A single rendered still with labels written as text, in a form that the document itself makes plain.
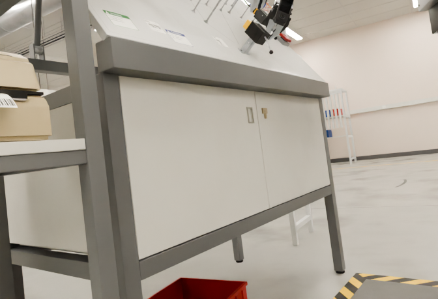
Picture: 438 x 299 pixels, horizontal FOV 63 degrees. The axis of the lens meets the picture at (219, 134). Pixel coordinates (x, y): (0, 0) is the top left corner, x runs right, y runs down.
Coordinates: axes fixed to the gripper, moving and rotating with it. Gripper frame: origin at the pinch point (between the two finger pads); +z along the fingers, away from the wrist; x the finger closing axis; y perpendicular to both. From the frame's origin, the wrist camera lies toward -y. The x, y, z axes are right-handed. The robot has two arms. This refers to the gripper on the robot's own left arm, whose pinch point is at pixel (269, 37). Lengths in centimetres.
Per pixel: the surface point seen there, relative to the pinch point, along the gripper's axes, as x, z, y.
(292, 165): -24, 24, -39
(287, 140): -18.7, 18.2, -34.0
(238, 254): -31, 105, -37
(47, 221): 43, 22, -92
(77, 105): 38, -20, -88
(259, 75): 2.1, -4.5, -35.1
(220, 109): 11, -1, -54
